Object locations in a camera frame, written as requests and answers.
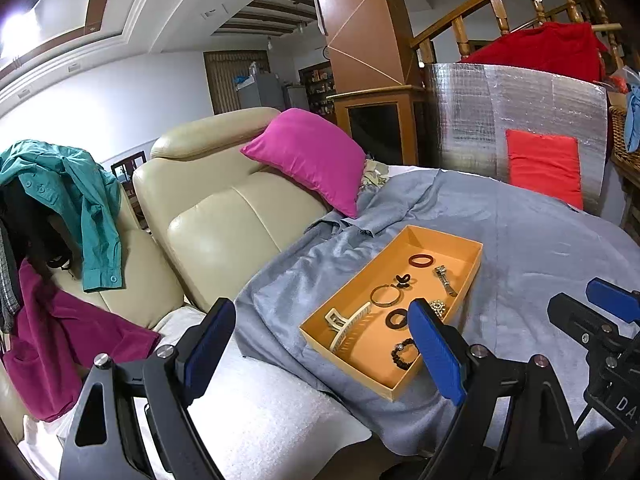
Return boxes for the red cushion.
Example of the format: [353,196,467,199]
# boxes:
[506,129,584,210]

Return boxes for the beige leather sofa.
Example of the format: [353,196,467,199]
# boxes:
[0,106,331,430]

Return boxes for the magenta pillow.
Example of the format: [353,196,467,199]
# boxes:
[241,108,366,218]

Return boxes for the cream hair claw clip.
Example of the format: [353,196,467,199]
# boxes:
[324,301,372,353]

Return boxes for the dark brown hair tie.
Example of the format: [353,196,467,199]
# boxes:
[384,308,410,332]

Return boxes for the wooden glass cabinet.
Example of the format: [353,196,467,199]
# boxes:
[331,84,433,166]

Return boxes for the teal shirt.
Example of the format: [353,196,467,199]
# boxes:
[1,140,122,292]

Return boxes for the red cloth on railing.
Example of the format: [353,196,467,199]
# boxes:
[461,22,608,82]

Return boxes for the grey bed sheet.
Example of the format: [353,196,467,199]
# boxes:
[235,169,639,456]

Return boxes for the silver bangle bracelet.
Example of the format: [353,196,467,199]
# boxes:
[368,283,404,309]

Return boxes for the brown wooden pillar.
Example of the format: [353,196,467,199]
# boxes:
[317,0,421,93]

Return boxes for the silver foil insulation panel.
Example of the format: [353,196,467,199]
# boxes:
[424,63,608,214]

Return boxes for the black beaded scrunchie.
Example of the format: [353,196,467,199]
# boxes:
[390,338,420,370]

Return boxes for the white towel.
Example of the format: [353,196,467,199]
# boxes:
[17,306,371,479]

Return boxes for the magenta garment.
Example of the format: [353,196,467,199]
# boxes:
[2,260,160,422]

